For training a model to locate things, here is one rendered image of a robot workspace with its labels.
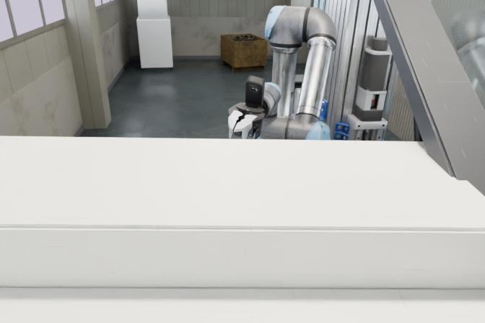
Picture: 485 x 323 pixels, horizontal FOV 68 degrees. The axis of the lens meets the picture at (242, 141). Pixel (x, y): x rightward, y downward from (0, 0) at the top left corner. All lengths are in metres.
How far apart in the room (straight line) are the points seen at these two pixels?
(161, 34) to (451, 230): 6.96
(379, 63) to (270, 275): 1.16
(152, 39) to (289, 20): 6.07
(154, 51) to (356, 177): 6.91
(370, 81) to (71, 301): 1.28
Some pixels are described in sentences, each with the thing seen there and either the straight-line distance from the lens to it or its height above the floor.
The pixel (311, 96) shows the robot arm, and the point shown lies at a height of 1.44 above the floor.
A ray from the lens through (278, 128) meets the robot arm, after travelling 1.12.
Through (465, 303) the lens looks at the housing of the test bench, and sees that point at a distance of 0.48.
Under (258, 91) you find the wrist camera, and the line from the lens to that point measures 0.94.
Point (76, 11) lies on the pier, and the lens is 4.49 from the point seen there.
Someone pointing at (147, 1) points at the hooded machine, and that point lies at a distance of 7.28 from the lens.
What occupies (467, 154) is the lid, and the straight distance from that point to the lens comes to 0.57.
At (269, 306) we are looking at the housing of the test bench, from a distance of 0.42.
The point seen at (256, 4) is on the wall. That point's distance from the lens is 8.36.
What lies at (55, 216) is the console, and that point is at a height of 1.55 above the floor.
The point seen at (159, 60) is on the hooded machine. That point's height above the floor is 0.20.
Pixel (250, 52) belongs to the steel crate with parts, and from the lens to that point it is 7.19.
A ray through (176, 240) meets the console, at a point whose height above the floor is 1.53.
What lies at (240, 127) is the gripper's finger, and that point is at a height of 1.45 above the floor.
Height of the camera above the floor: 1.78
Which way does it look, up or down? 25 degrees down
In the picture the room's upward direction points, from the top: 1 degrees clockwise
